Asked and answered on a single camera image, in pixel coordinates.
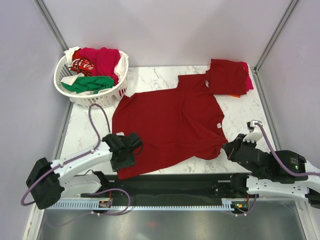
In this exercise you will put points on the folded orange shirt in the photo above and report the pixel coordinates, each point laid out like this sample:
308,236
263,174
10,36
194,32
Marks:
237,95

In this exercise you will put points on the red printed shirt in basket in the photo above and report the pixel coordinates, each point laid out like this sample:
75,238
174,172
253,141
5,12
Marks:
81,65

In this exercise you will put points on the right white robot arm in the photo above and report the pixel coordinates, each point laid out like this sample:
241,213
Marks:
275,173

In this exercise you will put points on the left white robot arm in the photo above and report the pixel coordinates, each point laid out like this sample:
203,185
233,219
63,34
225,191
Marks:
49,180

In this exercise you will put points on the folded pink shirt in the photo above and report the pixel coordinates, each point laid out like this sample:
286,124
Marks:
249,84

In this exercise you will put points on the folded dark red shirt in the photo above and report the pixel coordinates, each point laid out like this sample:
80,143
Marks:
226,77

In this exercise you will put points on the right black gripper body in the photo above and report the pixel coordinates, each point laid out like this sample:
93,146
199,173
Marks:
238,142

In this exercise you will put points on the green shirt in basket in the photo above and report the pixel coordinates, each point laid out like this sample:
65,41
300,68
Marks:
87,84

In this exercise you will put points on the aluminium frame post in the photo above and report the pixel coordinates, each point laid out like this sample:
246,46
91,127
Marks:
45,12
276,33

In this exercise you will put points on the white shirt in basket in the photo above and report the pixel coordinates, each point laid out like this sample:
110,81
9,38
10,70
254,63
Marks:
119,69

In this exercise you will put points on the white laundry basket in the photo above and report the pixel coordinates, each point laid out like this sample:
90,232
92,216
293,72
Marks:
104,98

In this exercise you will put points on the left aluminium frame post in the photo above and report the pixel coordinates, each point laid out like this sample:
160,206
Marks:
45,12

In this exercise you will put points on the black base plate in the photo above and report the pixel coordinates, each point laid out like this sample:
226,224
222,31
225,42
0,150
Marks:
169,189

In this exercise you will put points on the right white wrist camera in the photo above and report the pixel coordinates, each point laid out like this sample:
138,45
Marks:
255,133

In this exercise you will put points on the dark red t shirt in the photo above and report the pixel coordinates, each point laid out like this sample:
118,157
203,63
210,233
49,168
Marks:
173,124

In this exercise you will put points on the right aluminium frame post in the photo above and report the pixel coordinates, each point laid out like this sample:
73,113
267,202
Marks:
276,33

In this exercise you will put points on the slotted cable duct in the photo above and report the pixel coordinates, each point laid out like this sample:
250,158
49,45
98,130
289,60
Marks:
99,205

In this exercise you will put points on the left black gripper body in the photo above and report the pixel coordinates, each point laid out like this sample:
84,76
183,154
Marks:
128,160

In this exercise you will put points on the aluminium rail bars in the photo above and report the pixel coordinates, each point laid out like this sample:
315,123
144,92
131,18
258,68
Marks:
280,200

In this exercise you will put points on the right aluminium table rail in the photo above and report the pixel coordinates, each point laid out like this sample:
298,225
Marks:
273,130

